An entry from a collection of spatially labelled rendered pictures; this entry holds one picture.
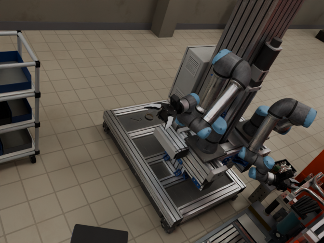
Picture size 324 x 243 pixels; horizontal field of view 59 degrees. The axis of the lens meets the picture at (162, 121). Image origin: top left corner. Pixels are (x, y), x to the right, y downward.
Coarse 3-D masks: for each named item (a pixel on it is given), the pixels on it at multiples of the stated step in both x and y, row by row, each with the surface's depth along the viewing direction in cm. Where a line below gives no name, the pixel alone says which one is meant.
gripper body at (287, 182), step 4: (276, 180) 189; (284, 180) 189; (288, 180) 190; (268, 184) 193; (272, 184) 189; (276, 184) 191; (280, 184) 189; (284, 184) 186; (288, 184) 187; (276, 188) 192; (280, 188) 190; (284, 188) 190
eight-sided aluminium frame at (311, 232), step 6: (318, 222) 146; (306, 228) 189; (312, 228) 146; (300, 234) 188; (306, 234) 146; (312, 234) 145; (318, 234) 146; (294, 240) 183; (300, 240) 150; (306, 240) 186; (312, 240) 144; (318, 240) 143
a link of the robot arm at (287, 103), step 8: (280, 104) 166; (288, 104) 164; (272, 112) 169; (280, 112) 167; (288, 112) 165; (264, 120) 174; (272, 120) 170; (264, 128) 173; (272, 128) 173; (256, 136) 177; (264, 136) 175; (248, 144) 182; (256, 144) 178; (240, 152) 183; (248, 152) 181; (256, 152) 181; (248, 160) 182
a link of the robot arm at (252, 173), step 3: (252, 168) 188; (255, 168) 187; (249, 171) 191; (252, 171) 186; (255, 171) 186; (249, 174) 189; (252, 174) 186; (255, 174) 186; (258, 174) 185; (267, 174) 187; (252, 177) 187; (255, 177) 186; (258, 177) 186; (261, 177) 186; (264, 177) 186; (267, 177) 186; (258, 180) 189; (261, 180) 188; (264, 180) 187
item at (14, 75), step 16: (0, 32) 189; (16, 32) 195; (0, 64) 197; (16, 64) 170; (32, 64) 175; (0, 80) 186; (16, 80) 190; (0, 96) 180; (16, 96) 185; (32, 96) 192; (0, 112) 201; (16, 112) 208; (32, 112) 218; (0, 128) 198; (16, 128) 203; (0, 144) 213; (16, 144) 225; (32, 144) 234; (0, 160) 217; (32, 160) 234
